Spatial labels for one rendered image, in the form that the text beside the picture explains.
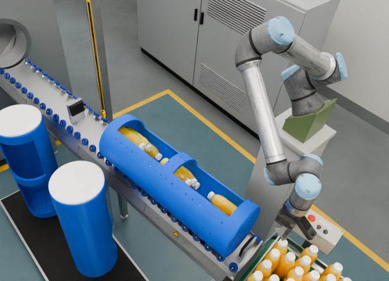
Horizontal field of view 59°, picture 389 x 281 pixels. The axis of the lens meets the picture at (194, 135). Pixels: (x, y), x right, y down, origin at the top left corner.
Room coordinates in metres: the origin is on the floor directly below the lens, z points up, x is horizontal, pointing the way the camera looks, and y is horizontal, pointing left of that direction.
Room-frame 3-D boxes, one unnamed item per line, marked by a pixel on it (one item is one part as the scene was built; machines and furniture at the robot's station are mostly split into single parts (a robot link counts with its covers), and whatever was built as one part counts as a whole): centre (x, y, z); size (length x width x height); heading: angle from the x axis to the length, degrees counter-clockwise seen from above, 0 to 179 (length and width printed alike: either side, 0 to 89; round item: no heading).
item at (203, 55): (3.38, -0.08, 0.72); 2.15 x 0.54 x 1.45; 47
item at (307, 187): (0.81, -0.45, 1.46); 0.10 x 0.09 x 0.12; 163
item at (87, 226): (1.03, 0.58, 0.59); 0.28 x 0.28 x 0.88
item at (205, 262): (1.41, 0.53, 0.79); 2.17 x 0.29 x 0.34; 54
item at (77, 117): (1.58, 0.76, 1.00); 0.10 x 0.04 x 0.15; 144
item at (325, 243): (0.91, -0.65, 1.05); 0.20 x 0.10 x 0.10; 54
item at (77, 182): (1.03, 0.58, 1.03); 0.28 x 0.28 x 0.01
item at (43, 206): (1.42, 1.07, 0.59); 0.28 x 0.28 x 0.88
